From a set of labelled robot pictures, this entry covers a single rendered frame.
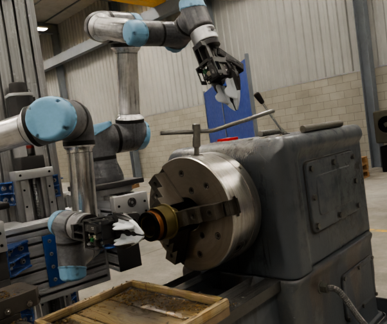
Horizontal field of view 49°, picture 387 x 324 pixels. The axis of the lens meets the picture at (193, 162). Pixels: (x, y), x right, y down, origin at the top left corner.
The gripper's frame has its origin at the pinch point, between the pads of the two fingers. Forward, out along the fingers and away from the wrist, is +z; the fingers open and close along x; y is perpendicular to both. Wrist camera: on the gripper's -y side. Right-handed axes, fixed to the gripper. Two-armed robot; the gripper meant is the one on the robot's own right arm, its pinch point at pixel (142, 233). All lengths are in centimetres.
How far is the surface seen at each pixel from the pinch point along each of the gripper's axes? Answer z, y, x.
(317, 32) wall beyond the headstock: -466, -1014, 272
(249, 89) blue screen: -272, -425, 80
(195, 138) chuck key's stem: -1.3, -21.7, 21.3
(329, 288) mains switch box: 21, -49, -24
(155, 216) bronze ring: -0.7, -5.2, 3.0
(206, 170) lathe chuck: 4.9, -18.5, 13.1
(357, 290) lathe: 19, -73, -33
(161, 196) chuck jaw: -6.4, -12.6, 6.6
